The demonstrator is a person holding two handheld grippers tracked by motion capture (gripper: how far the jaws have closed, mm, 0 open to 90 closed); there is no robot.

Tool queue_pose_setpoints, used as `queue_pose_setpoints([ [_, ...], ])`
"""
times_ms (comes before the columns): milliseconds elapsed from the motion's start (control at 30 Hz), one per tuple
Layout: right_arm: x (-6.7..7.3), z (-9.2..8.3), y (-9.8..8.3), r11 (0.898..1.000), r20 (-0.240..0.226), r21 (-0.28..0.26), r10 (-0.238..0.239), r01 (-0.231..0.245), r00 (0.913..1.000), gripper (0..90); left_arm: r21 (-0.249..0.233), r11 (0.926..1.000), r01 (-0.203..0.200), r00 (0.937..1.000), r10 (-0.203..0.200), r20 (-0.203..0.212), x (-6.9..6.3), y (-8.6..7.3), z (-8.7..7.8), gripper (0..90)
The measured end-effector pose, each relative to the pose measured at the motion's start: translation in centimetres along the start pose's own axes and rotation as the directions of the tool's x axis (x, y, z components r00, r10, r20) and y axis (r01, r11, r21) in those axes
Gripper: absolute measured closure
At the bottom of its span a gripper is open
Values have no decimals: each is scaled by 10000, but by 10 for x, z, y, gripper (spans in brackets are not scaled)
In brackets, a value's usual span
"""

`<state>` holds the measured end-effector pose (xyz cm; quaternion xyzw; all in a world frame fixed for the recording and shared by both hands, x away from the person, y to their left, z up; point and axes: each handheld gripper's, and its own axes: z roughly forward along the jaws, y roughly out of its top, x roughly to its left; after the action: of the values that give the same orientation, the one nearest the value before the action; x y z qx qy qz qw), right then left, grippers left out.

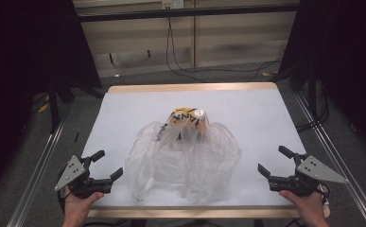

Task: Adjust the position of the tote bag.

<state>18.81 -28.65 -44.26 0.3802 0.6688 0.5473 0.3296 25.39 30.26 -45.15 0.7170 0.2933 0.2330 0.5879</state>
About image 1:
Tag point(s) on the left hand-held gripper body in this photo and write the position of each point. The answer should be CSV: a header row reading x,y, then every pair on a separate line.
x,y
72,171

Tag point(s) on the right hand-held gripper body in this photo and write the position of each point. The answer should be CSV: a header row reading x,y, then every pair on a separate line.
x,y
316,171

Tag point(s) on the clear plastic bag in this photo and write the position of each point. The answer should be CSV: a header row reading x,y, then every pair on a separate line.
x,y
202,164

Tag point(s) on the person's left hand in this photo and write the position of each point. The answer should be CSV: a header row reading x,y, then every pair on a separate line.
x,y
78,208

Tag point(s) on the person's right hand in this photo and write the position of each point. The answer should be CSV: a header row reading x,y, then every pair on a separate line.
x,y
308,208

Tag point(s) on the black stand pole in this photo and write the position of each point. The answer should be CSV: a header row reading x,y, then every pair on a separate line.
x,y
54,110

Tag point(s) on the yellow floor tape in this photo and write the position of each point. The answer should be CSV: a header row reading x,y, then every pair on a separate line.
x,y
43,107

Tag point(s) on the black curtain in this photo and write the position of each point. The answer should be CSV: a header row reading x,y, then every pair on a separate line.
x,y
20,78
344,63

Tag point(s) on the black horizontal bar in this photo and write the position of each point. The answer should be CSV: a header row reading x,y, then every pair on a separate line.
x,y
187,13

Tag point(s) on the metal floor rail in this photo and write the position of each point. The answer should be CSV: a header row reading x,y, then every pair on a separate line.
x,y
42,157
344,164

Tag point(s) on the wall power outlet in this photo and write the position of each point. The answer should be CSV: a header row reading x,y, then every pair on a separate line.
x,y
172,3

